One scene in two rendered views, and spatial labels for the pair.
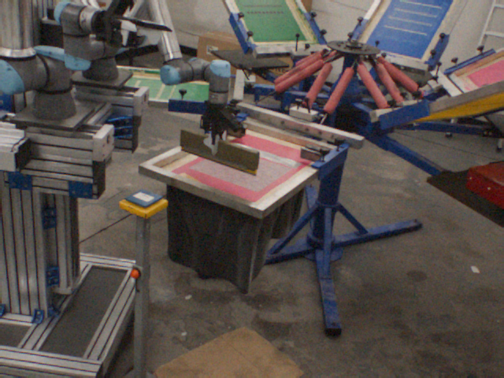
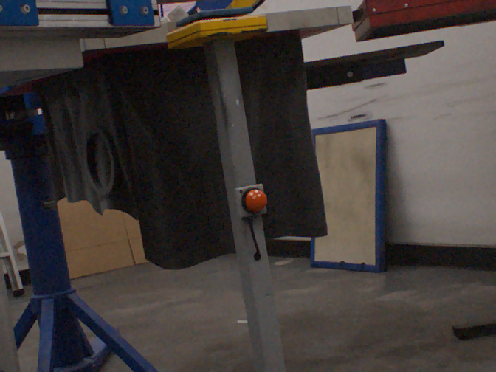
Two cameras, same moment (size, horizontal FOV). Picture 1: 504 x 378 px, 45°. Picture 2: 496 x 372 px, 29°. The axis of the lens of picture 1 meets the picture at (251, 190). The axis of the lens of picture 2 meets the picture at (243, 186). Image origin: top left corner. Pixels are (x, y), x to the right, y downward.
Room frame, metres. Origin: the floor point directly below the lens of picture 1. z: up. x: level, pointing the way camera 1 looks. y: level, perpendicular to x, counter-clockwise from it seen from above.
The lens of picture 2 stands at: (1.12, 1.75, 0.76)
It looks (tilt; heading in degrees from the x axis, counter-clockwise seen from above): 3 degrees down; 304
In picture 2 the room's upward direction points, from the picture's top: 9 degrees counter-clockwise
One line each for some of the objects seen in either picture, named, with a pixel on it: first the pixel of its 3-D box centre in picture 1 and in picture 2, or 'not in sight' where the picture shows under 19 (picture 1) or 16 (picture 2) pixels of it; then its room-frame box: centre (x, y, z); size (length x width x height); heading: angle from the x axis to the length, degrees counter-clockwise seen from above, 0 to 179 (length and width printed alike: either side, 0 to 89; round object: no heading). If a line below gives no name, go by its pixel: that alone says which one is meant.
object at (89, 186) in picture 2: not in sight; (93, 146); (2.50, 0.21, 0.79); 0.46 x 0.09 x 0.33; 152
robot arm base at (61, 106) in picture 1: (53, 98); not in sight; (2.04, 0.73, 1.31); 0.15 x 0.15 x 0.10
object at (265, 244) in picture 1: (278, 227); not in sight; (2.32, -0.13, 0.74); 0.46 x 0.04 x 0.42; 152
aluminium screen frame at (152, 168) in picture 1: (249, 160); (147, 56); (2.46, 0.02, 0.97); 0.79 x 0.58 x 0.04; 152
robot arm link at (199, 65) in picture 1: (198, 70); not in sight; (2.30, 0.25, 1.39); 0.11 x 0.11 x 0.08; 49
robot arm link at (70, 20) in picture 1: (75, 16); not in sight; (1.79, 0.56, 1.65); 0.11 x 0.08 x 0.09; 61
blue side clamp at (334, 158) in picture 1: (329, 161); not in sight; (2.54, -0.33, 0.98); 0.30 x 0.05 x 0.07; 152
